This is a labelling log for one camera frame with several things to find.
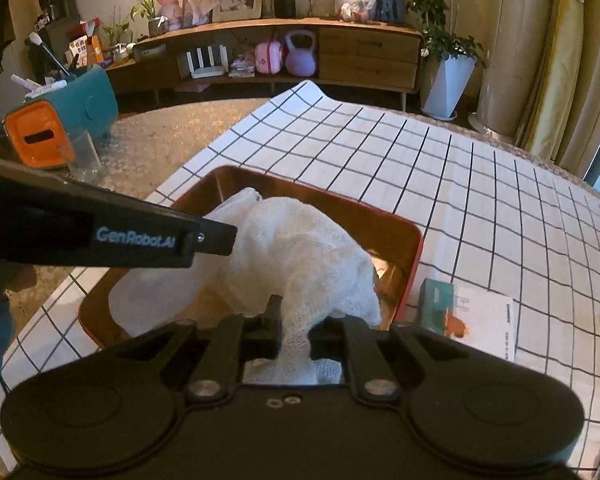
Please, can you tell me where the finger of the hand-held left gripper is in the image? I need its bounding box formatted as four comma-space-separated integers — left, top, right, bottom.
94, 194, 239, 257

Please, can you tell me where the purple kettlebell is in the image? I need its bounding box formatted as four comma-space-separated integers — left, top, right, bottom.
284, 30, 319, 77

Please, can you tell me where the pink toy case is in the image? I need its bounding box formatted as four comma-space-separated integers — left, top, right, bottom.
254, 40, 286, 75

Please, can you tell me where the white tipped brush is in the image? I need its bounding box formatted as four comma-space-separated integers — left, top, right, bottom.
27, 32, 76, 79

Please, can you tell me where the pink doll figurine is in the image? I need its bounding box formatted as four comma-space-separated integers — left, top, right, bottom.
157, 0, 196, 31

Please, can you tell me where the green plant in white planter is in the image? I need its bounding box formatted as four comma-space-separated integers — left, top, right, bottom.
390, 0, 487, 121

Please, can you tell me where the white card box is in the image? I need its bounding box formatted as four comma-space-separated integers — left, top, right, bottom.
419, 278, 517, 362

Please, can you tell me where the red tin box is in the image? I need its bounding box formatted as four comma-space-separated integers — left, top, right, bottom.
77, 164, 425, 351

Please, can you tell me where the orange printed box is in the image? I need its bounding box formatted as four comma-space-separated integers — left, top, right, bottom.
69, 35, 105, 68

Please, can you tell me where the wooden sideboard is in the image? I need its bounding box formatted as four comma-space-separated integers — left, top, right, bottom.
105, 17, 425, 111

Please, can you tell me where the black coffee machine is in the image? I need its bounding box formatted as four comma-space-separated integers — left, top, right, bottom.
40, 0, 76, 22

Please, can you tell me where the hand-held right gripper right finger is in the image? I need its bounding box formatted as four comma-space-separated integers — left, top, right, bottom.
307, 316, 471, 405

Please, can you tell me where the yellow curtain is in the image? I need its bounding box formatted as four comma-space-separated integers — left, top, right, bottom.
517, 0, 600, 176

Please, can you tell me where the white gauze cloth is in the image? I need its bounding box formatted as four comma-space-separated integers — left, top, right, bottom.
109, 187, 383, 386

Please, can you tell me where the white router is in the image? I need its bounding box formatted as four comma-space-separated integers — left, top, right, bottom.
190, 45, 229, 79

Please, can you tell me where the clear glass cup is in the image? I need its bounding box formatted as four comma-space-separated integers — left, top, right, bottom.
57, 130, 103, 183

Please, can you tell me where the small potted plant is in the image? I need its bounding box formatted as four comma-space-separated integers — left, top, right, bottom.
130, 0, 169, 39

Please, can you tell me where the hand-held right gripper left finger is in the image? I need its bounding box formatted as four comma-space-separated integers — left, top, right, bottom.
112, 295, 284, 405

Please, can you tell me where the plastic wrapped doll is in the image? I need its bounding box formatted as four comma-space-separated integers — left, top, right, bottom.
341, 0, 378, 23

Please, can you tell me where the wooden photo frame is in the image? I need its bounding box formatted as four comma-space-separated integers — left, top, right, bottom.
212, 0, 263, 23

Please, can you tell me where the small stack of books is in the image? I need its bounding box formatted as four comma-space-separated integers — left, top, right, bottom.
228, 55, 257, 78

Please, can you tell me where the grey flat pouch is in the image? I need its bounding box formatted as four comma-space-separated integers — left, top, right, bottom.
132, 42, 167, 63

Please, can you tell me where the black checked white tablecloth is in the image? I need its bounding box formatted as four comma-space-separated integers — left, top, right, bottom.
0, 80, 600, 480

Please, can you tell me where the teal orange storage box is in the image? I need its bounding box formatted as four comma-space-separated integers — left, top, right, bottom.
4, 64, 120, 170

